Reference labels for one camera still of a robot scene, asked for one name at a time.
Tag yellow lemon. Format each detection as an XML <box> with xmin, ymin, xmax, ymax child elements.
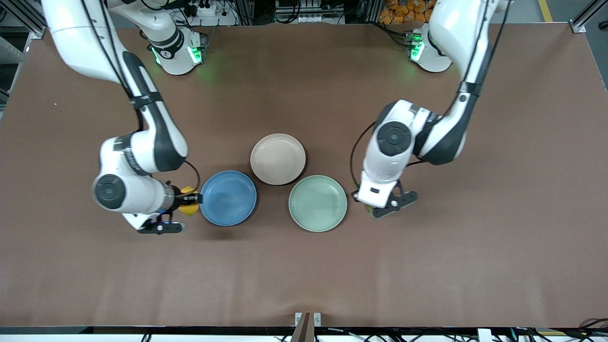
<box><xmin>180</xmin><ymin>186</ymin><xmax>200</xmax><ymax>217</ymax></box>

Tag blue plate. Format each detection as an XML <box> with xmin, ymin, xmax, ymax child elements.
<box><xmin>199</xmin><ymin>170</ymin><xmax>257</xmax><ymax>227</ymax></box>

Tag pale green plate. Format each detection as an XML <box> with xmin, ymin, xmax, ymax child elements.
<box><xmin>288</xmin><ymin>175</ymin><xmax>348</xmax><ymax>233</ymax></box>

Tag beige plate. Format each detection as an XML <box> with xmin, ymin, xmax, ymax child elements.
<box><xmin>250</xmin><ymin>133</ymin><xmax>307</xmax><ymax>186</ymax></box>

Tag brown table cover sheet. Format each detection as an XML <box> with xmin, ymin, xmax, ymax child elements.
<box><xmin>0</xmin><ymin>23</ymin><xmax>608</xmax><ymax>328</ymax></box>

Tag white socket strip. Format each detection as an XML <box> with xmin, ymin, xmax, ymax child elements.
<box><xmin>297</xmin><ymin>13</ymin><xmax>335</xmax><ymax>24</ymax></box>

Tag white power strip with plugs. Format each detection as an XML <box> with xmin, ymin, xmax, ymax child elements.
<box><xmin>183</xmin><ymin>0</ymin><xmax>238</xmax><ymax>27</ymax></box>

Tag bag of orange fruits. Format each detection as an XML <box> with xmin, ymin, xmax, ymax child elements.
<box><xmin>379</xmin><ymin>0</ymin><xmax>435</xmax><ymax>25</ymax></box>

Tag metal bracket with brown post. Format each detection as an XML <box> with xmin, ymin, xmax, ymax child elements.
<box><xmin>291</xmin><ymin>312</ymin><xmax>322</xmax><ymax>342</ymax></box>

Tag black base cable bundle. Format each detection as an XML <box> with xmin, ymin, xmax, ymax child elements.
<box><xmin>373</xmin><ymin>21</ymin><xmax>414</xmax><ymax>48</ymax></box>

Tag aluminium frame post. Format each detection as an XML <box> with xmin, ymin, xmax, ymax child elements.
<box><xmin>235</xmin><ymin>0</ymin><xmax>255</xmax><ymax>25</ymax></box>
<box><xmin>359</xmin><ymin>0</ymin><xmax>383</xmax><ymax>22</ymax></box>

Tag aluminium frame profile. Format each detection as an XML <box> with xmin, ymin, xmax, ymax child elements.
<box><xmin>0</xmin><ymin>0</ymin><xmax>48</xmax><ymax>39</ymax></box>
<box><xmin>570</xmin><ymin>0</ymin><xmax>608</xmax><ymax>34</ymax></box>

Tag black floor cables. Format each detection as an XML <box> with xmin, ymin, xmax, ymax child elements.
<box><xmin>577</xmin><ymin>317</ymin><xmax>608</xmax><ymax>340</ymax></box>

